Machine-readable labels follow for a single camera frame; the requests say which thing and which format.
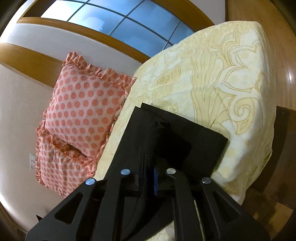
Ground black pants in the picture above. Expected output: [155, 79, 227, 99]
[106, 104, 227, 226]

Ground rear polka dot pillow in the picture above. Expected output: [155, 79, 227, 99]
[36, 120, 97, 198]

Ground polka dot pillow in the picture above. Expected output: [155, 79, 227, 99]
[45, 52, 136, 159]
[36, 120, 97, 198]

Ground front polka dot pillow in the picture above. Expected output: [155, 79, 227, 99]
[45, 52, 136, 159]

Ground white wall socket panel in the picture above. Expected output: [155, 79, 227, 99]
[29, 153, 36, 170]

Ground wooden window frame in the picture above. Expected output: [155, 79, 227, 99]
[1, 1, 213, 86]

